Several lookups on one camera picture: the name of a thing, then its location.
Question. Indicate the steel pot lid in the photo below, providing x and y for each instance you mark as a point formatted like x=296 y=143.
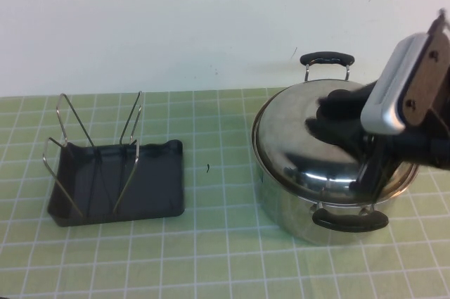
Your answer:
x=284 y=130

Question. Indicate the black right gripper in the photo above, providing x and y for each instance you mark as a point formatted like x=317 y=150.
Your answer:
x=436 y=137

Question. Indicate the green gridded table mat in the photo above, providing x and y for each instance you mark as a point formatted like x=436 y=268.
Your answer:
x=225 y=260

